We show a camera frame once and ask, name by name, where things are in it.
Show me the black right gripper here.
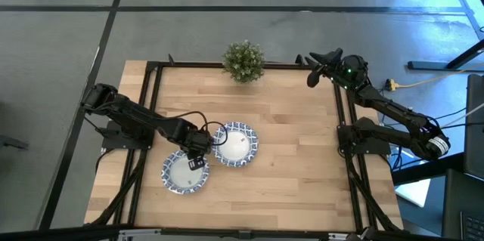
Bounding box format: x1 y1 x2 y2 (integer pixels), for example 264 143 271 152
304 47 370 91

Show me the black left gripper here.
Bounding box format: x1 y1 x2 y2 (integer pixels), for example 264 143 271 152
172 119 214 171

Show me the blue patterned paper bowl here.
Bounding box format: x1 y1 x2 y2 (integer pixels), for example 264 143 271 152
212 121 260 168
160 149 210 196

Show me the artificial potted green plant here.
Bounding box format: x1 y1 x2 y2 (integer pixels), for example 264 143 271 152
222 39 266 85

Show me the black rig crossbeam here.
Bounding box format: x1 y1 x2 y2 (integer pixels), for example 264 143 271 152
0 224 484 241

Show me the black desk foot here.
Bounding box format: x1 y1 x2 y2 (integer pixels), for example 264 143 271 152
407 39 484 71

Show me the black desk beam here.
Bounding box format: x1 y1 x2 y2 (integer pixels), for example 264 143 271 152
391 152 466 186

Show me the white sheet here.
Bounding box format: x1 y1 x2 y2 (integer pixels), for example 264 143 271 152
392 177 432 208

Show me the black computer case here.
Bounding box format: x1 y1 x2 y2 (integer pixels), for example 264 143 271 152
464 73 484 180

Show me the grey chair base leg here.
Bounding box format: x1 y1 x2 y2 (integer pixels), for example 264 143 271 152
0 134 29 151

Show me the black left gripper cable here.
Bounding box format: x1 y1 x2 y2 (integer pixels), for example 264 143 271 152
166 110 229 147

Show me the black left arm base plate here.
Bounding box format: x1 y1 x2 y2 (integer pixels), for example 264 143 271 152
101 119 157 150

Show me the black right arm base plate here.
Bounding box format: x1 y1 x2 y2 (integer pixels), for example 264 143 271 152
337 124 392 155

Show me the yellow power cable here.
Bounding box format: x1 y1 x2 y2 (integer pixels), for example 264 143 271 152
395 61 484 89

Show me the light grey cable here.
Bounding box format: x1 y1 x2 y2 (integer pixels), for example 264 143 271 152
440 101 484 128

